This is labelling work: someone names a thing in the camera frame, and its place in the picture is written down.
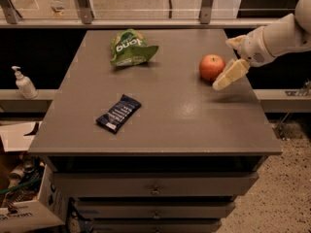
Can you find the top drawer knob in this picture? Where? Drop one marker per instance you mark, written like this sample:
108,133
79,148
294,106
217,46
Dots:
155,191

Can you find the green chip bag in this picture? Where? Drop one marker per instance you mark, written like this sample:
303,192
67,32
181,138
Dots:
129,48

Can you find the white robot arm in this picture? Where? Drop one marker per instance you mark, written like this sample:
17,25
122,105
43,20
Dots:
291,33

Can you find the white cardboard box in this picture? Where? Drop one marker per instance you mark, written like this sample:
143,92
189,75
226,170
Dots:
47,209

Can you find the red apple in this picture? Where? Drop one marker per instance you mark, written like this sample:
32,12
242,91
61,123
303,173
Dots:
211,66

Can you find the blue rxbar wrapper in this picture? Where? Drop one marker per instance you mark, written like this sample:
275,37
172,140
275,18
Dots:
118,115

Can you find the grey drawer cabinet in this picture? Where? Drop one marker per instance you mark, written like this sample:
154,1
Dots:
201,147

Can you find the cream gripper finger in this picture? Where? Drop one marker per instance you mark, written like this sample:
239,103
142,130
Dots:
233,71
235,42

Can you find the white pump bottle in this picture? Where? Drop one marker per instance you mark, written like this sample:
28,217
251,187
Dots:
24,84

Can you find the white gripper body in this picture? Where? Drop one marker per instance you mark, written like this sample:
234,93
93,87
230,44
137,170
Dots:
254,49

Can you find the drawer knob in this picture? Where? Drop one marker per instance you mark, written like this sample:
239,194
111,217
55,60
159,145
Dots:
155,191
156,215

